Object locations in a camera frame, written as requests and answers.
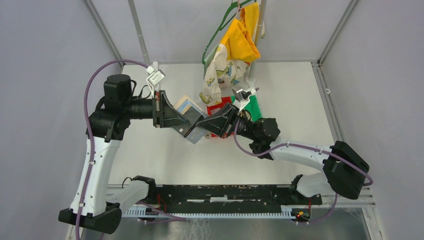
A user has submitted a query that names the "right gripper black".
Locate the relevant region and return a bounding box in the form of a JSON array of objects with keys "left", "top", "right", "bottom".
[{"left": 195, "top": 103, "right": 258, "bottom": 142}]

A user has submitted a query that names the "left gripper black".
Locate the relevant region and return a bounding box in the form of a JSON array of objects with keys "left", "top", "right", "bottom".
[{"left": 123, "top": 89, "right": 190, "bottom": 127}]

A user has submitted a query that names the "beige card holder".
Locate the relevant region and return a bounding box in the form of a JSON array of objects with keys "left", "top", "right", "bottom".
[{"left": 173, "top": 95, "right": 212, "bottom": 145}]

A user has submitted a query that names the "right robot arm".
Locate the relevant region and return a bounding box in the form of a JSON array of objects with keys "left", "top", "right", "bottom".
[{"left": 195, "top": 103, "right": 373, "bottom": 204}]

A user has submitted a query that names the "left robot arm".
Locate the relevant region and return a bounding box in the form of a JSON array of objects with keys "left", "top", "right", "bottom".
[{"left": 58, "top": 74, "right": 189, "bottom": 234}]

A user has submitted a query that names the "red plastic bin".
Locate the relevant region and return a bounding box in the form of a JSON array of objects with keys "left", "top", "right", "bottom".
[{"left": 207, "top": 96, "right": 233, "bottom": 139}]

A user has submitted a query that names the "green plastic bin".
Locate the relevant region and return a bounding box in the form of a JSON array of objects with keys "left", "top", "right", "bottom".
[{"left": 243, "top": 95, "right": 262, "bottom": 122}]

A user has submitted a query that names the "left white rack foot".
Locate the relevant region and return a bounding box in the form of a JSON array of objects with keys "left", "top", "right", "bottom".
[{"left": 150, "top": 61, "right": 160, "bottom": 71}]

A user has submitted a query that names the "yellow patterned garment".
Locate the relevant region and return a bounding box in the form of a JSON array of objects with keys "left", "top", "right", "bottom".
[{"left": 199, "top": 0, "right": 261, "bottom": 107}]

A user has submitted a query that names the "left metal rack pole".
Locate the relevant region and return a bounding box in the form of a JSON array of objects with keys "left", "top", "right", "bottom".
[{"left": 127, "top": 0, "right": 151, "bottom": 65}]

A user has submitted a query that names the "metal rack pole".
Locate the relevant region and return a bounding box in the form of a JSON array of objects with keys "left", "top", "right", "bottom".
[
  {"left": 245, "top": 0, "right": 268, "bottom": 85},
  {"left": 127, "top": 0, "right": 151, "bottom": 65}
]

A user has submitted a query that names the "green clothes hanger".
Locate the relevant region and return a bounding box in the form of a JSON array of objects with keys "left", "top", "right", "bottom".
[{"left": 201, "top": 0, "right": 261, "bottom": 67}]

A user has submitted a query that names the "right metal rack pole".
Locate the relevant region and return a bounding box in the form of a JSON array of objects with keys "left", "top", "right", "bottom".
[{"left": 245, "top": 0, "right": 268, "bottom": 85}]

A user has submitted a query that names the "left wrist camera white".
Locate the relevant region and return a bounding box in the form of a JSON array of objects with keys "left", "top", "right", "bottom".
[{"left": 146, "top": 65, "right": 165, "bottom": 97}]

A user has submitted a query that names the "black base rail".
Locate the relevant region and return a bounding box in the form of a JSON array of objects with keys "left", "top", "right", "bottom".
[{"left": 144, "top": 184, "right": 323, "bottom": 214}]

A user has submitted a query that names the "white slotted cable duct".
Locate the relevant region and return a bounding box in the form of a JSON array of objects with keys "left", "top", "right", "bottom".
[{"left": 122, "top": 205, "right": 296, "bottom": 220}]

